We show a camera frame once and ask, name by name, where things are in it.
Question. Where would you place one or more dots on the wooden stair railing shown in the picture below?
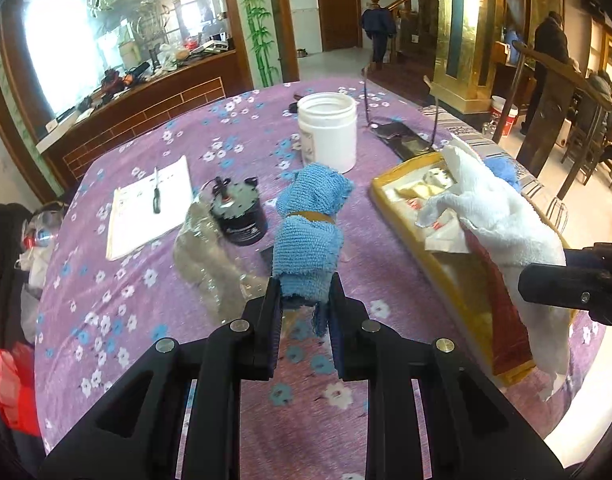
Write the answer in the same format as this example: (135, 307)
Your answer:
(550, 110)

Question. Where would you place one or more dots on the wooden door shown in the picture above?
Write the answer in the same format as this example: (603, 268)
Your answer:
(337, 5)

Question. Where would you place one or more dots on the white paper notebook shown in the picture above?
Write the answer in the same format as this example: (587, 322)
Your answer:
(136, 220)

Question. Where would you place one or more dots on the red plastic bag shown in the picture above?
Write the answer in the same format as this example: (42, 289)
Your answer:
(16, 390)

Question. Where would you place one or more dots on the small floral tissue pack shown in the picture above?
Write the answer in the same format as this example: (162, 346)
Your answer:
(437, 177)

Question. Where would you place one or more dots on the blue towel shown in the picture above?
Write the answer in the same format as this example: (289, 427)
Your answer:
(503, 172)
(308, 245)

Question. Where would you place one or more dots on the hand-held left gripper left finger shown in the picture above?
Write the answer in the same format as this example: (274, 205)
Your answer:
(266, 330)

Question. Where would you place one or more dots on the black pen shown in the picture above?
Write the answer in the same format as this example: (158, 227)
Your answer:
(157, 192)

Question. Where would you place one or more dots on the grey cloth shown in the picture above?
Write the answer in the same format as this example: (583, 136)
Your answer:
(211, 260)

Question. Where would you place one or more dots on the purple floral tablecloth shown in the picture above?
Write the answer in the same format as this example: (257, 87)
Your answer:
(136, 320)

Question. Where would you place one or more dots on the yellow box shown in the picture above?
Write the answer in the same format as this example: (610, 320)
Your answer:
(435, 270)

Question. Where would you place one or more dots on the black wallet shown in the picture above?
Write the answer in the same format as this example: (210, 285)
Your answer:
(403, 137)

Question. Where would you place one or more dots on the pile of clear plastic bags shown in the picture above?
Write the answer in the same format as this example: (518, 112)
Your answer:
(41, 245)

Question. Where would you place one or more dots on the white towel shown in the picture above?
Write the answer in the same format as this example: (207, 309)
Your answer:
(500, 220)

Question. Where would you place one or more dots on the red packet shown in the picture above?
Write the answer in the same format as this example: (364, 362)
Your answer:
(505, 320)

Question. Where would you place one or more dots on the red white bucket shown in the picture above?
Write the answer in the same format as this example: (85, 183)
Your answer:
(504, 112)

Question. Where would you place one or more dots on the striped cloth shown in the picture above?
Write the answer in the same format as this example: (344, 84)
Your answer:
(510, 155)

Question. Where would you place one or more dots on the black bag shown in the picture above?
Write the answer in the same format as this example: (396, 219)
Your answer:
(6, 285)

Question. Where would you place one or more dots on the white plastic jar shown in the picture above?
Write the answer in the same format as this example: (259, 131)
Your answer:
(328, 130)

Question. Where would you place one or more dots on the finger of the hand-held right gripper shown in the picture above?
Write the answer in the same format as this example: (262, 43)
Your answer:
(555, 285)
(600, 256)

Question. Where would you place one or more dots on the bamboo wall painting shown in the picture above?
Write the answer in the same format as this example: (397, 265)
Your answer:
(256, 20)

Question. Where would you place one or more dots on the wooden counter with clutter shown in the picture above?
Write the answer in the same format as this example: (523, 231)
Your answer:
(151, 105)

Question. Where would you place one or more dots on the golden pillar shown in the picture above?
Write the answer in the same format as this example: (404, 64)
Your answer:
(465, 35)

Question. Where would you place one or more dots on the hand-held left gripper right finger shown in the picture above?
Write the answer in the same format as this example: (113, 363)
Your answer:
(343, 330)

